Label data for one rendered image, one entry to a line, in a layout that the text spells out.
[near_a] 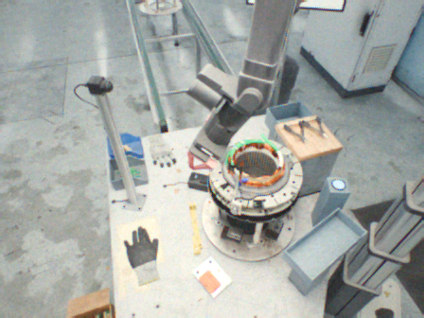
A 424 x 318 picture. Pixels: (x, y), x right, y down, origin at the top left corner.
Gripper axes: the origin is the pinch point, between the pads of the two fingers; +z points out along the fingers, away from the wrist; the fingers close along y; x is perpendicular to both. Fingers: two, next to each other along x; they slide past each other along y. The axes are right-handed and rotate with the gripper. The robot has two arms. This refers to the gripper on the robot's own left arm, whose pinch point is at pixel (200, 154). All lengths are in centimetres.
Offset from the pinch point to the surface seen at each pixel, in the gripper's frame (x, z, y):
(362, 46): 87, 47, -245
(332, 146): 45, 11, -49
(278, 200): 30.9, 15.0, -14.5
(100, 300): 8, 130, 15
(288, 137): 30, 19, -48
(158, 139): -13, 74, -53
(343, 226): 53, 11, -17
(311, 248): 45.8, 14.8, -5.7
